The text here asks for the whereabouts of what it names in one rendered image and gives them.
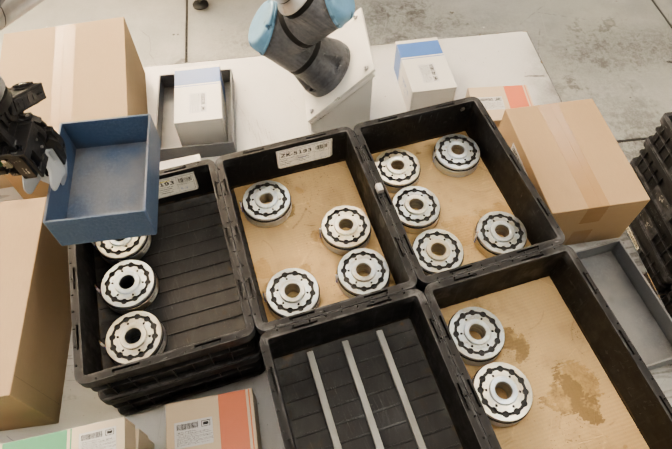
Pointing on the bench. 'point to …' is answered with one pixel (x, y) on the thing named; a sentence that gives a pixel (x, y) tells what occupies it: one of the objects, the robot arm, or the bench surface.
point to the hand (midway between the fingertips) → (56, 175)
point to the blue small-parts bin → (106, 181)
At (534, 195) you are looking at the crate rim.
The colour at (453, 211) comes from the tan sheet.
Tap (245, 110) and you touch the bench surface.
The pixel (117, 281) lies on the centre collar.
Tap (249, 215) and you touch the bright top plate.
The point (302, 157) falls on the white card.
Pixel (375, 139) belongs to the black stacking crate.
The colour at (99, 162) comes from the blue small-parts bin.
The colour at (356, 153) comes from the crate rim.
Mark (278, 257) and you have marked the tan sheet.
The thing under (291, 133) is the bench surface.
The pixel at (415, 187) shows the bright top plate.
